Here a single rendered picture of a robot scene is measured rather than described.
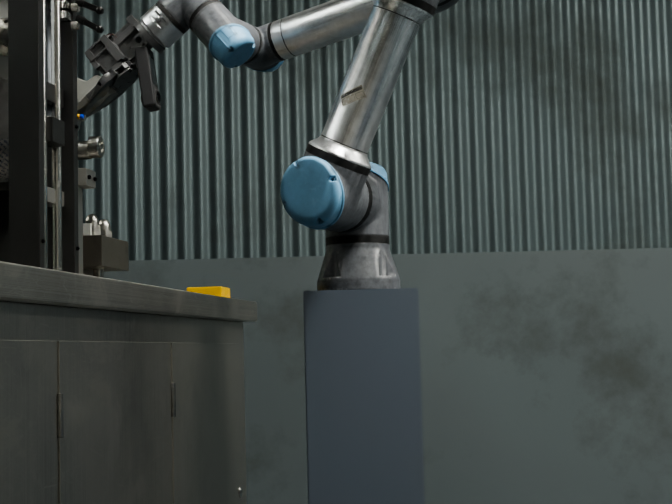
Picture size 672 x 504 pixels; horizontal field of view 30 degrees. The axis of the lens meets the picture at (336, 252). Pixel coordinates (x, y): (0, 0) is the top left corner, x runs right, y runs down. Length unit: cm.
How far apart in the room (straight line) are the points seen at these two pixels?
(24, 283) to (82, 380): 28
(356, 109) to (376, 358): 43
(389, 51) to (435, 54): 201
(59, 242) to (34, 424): 54
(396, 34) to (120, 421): 78
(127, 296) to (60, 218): 28
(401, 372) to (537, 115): 207
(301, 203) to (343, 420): 38
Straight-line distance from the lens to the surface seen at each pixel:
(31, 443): 156
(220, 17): 230
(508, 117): 411
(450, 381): 400
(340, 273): 221
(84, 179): 232
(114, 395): 183
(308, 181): 210
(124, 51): 237
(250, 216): 402
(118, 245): 256
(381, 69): 212
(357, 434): 218
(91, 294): 167
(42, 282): 152
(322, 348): 217
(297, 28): 235
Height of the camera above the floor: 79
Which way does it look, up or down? 5 degrees up
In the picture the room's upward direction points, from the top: 1 degrees counter-clockwise
